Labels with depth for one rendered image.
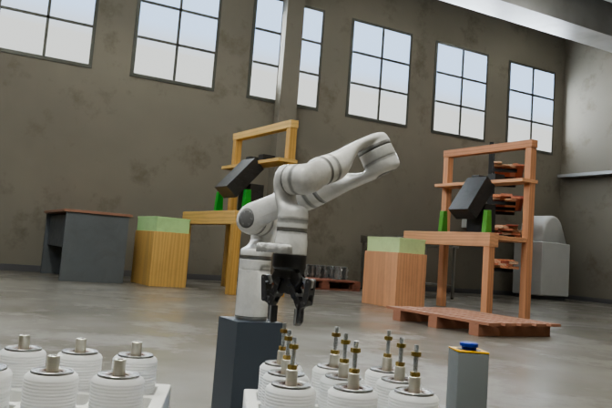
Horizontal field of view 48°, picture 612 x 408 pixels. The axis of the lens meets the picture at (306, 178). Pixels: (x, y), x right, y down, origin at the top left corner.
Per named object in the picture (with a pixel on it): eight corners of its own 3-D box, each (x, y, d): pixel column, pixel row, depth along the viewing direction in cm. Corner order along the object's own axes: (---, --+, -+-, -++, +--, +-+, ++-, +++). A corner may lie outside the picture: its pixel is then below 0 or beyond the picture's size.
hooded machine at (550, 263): (542, 297, 1304) (545, 218, 1320) (572, 300, 1244) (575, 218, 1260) (509, 296, 1264) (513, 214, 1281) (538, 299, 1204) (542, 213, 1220)
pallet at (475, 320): (564, 339, 523) (564, 324, 524) (483, 338, 484) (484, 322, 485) (456, 320, 628) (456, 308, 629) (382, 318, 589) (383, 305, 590)
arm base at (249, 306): (229, 317, 199) (234, 257, 201) (258, 318, 203) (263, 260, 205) (242, 321, 191) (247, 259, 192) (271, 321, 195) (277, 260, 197)
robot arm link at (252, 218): (303, 169, 186) (322, 175, 194) (229, 209, 199) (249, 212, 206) (313, 201, 183) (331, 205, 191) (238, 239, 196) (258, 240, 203)
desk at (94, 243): (97, 275, 914) (104, 216, 922) (126, 283, 784) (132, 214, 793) (36, 272, 878) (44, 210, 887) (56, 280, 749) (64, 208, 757)
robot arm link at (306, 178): (300, 167, 150) (340, 154, 160) (271, 168, 156) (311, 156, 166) (305, 198, 152) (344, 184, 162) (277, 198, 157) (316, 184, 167)
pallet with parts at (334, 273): (332, 287, 1086) (334, 265, 1090) (362, 291, 1014) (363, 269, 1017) (264, 283, 1030) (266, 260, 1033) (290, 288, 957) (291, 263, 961)
